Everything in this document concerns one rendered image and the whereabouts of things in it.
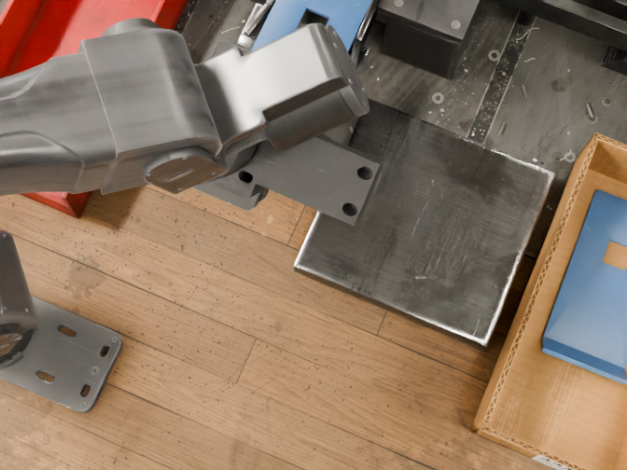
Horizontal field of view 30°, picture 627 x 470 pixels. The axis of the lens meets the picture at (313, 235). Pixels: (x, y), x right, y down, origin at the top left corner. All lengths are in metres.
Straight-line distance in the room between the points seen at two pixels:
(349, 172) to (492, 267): 0.26
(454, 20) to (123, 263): 0.34
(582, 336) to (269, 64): 0.42
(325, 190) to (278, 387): 0.26
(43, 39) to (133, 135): 0.46
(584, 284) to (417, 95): 0.22
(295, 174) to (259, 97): 0.09
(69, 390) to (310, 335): 0.20
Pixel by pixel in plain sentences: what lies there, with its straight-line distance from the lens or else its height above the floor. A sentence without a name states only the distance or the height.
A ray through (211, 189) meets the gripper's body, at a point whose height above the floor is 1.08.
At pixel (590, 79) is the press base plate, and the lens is 1.06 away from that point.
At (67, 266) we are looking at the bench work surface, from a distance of 0.99.
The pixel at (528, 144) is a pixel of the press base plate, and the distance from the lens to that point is 1.02.
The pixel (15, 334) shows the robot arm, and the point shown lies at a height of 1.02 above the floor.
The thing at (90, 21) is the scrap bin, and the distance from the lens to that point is 1.06.
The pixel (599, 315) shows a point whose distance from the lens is 0.99.
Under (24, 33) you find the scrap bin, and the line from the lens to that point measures 1.06.
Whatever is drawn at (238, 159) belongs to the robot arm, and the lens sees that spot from 0.70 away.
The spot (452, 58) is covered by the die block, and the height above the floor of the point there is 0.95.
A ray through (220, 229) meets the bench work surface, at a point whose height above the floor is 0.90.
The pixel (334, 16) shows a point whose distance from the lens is 0.95.
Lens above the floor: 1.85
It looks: 75 degrees down
